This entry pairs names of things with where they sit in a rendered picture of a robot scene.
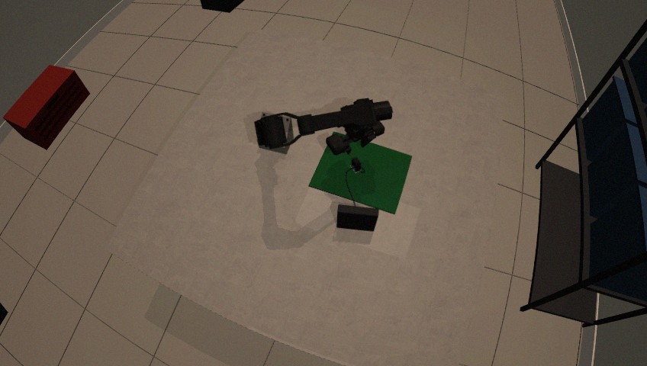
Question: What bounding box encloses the green circuit board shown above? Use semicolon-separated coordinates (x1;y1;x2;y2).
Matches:
308;140;412;214

